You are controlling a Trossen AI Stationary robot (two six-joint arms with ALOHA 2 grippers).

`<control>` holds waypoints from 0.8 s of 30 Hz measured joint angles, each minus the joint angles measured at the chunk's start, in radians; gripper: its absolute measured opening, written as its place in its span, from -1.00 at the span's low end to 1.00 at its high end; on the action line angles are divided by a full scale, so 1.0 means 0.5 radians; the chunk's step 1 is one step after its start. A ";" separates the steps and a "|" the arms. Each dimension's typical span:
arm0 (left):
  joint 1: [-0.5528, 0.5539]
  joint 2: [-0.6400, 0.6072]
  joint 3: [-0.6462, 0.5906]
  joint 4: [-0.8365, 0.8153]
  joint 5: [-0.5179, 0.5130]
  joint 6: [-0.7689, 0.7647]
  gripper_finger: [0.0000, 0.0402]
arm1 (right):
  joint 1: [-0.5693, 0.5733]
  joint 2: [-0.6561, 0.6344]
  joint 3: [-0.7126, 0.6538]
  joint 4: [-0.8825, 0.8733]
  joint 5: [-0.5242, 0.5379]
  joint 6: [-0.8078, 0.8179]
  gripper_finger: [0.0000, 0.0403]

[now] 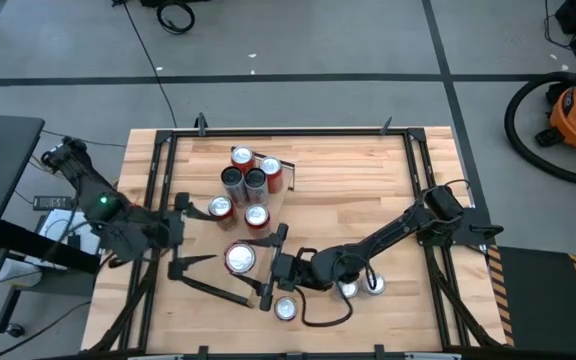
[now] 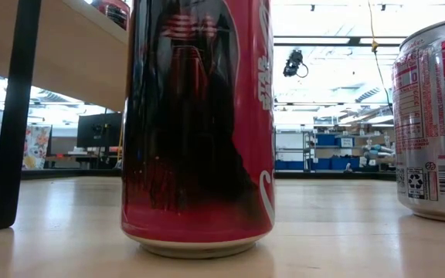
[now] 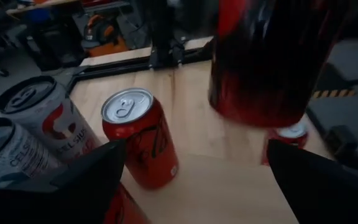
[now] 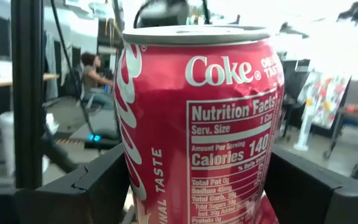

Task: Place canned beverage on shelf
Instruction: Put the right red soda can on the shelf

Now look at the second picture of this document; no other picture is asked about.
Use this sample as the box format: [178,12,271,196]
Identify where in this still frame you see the colourful printed banner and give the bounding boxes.
[23,124,53,171]

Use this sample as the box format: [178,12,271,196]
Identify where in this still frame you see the wooden desk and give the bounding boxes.
[44,152,123,170]

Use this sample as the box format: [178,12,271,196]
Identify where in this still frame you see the yellow black hanging cord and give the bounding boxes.
[367,0,394,115]

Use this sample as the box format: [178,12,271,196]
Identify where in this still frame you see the red black Coca-Cola can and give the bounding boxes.
[90,0,131,31]
[121,0,277,259]

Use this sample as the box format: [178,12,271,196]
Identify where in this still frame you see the black computer monitor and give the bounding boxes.
[76,111,124,150]

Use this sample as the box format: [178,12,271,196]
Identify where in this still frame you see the silver Diet Coke can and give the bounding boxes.
[391,15,445,225]

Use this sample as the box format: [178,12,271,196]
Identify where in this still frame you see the metal storage rack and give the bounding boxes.
[303,125,396,173]

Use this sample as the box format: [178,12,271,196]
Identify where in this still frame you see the wooden tray with black ends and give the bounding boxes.
[0,0,130,232]

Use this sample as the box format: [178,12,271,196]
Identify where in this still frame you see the white blue bundled items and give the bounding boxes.
[362,143,396,160]

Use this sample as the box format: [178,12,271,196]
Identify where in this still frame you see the blue storage bin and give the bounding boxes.
[317,134,338,147]
[330,157,362,171]
[275,160,305,171]
[310,158,332,171]

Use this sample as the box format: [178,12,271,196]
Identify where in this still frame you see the black ceiling-hung camera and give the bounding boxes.
[283,49,309,79]

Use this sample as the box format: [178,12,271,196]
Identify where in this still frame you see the yellow pole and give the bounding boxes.
[117,123,126,161]

